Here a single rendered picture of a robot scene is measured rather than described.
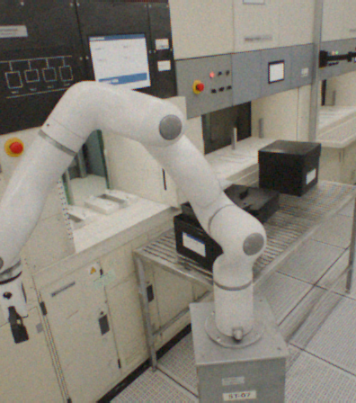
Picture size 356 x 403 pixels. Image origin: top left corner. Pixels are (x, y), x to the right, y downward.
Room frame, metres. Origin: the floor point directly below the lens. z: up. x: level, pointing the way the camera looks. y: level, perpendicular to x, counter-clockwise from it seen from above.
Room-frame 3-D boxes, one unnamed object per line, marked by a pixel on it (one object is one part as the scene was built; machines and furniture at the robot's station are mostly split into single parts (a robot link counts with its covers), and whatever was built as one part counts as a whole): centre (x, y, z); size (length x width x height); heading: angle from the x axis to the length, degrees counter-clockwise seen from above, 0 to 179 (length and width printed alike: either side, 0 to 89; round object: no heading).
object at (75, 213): (1.65, 0.55, 0.89); 0.22 x 0.21 x 0.04; 45
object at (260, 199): (1.81, -0.35, 0.83); 0.29 x 0.29 x 0.13; 52
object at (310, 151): (2.14, -0.70, 0.89); 0.29 x 0.29 x 0.25; 49
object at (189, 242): (1.44, -0.16, 0.85); 0.28 x 0.28 x 0.17; 37
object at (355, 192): (1.76, -0.43, 0.38); 1.30 x 0.60 x 0.76; 135
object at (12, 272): (0.74, 0.42, 1.18); 0.09 x 0.08 x 0.03; 20
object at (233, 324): (0.95, -0.14, 0.85); 0.19 x 0.19 x 0.18
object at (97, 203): (1.84, 0.36, 0.89); 0.22 x 0.21 x 0.04; 45
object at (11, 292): (0.74, 0.42, 1.12); 0.10 x 0.07 x 0.11; 20
